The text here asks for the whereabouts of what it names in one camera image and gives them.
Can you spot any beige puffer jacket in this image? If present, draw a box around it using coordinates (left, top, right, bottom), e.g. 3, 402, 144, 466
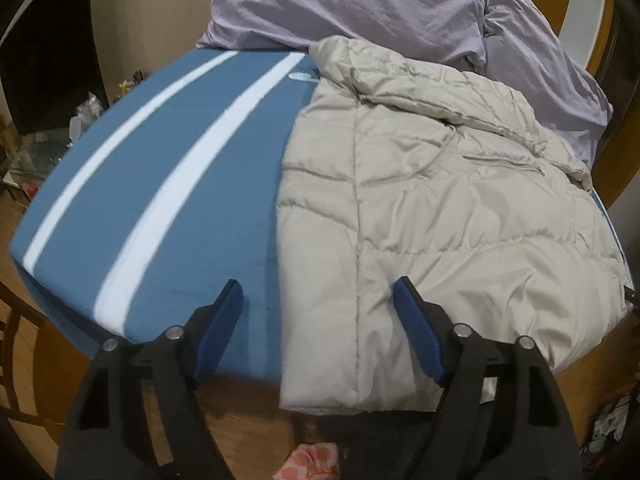
277, 36, 630, 415

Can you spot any pink patterned cloth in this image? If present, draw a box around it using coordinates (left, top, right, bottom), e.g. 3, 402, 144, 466
272, 442, 341, 480

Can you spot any blue white striped bedsheet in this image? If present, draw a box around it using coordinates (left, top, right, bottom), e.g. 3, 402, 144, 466
8, 49, 639, 384

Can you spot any cluttered glass side table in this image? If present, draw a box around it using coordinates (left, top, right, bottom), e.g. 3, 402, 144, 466
0, 71, 151, 206

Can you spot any small lavender pillow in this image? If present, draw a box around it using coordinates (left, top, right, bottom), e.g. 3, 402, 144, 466
484, 0, 613, 166

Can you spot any large lavender pillow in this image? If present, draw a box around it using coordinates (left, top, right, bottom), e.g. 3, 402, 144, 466
198, 0, 486, 72

